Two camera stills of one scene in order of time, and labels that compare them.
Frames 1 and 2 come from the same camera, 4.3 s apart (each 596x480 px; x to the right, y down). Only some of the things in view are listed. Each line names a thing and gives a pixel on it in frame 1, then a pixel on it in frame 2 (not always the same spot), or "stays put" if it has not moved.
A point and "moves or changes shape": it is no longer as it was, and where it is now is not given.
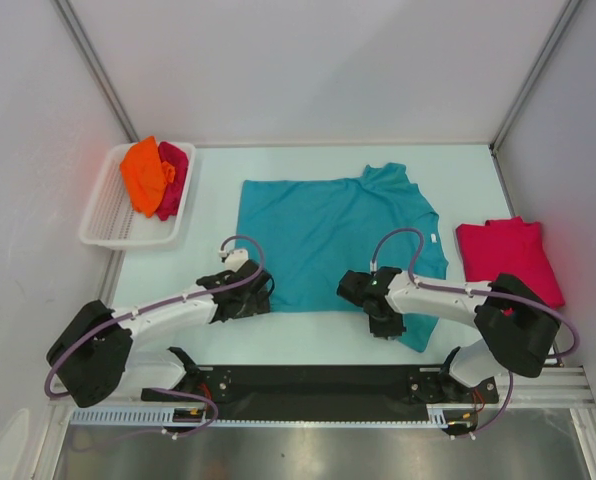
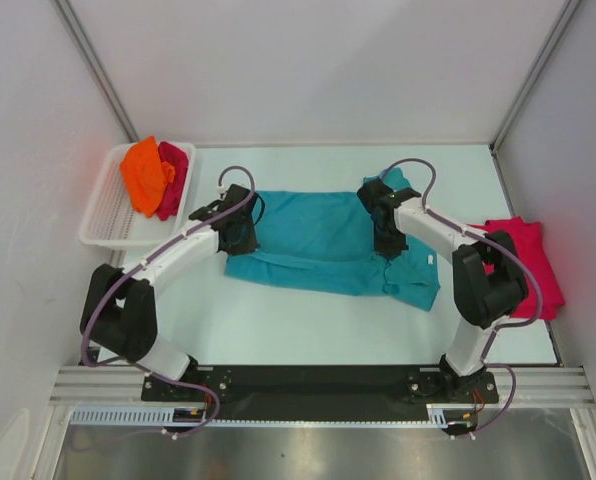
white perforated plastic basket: (111, 220) stays put
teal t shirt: (315, 231) moves or changes shape
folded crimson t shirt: (510, 246) stays put
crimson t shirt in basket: (177, 158) stays put
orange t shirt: (147, 175) stays put
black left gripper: (258, 304) -> (246, 247)
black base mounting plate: (328, 391) stays put
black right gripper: (394, 329) -> (388, 250)
